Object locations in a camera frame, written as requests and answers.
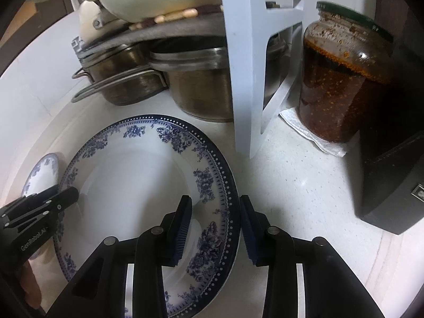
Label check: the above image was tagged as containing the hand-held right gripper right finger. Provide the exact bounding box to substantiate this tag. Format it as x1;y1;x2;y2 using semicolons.
239;195;386;318

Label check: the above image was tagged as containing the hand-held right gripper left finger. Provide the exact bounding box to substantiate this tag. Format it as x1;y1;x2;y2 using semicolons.
46;195;193;318

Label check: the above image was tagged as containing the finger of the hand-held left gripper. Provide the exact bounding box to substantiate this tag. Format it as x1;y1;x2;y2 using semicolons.
0;185;60;219
3;186;80;234

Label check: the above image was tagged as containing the small blue floral plate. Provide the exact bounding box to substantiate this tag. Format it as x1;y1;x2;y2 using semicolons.
20;152;65;263

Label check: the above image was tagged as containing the large blue floral plate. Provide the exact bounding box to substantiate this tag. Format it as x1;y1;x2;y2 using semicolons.
53;114;240;318

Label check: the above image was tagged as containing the person's left hand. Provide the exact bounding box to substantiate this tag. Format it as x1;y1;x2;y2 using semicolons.
19;259;43;309

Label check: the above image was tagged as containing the white paper towel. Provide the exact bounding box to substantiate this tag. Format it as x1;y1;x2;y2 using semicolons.
279;107;347;157

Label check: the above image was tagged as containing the stainless steel pot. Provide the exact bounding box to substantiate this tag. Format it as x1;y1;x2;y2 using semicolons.
71;41;170;107
149;47;236;122
264;33;293;107

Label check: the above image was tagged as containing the black box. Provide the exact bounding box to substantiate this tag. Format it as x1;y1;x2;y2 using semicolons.
354;129;424;236

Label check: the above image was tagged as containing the white rack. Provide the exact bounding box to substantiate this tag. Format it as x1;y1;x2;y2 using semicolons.
218;0;304;160

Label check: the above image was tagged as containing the glass jar of chili sauce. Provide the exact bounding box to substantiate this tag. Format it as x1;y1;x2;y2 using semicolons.
296;1;395;145

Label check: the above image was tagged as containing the grey metal pan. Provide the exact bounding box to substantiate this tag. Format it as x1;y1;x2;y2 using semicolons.
70;12;230;61

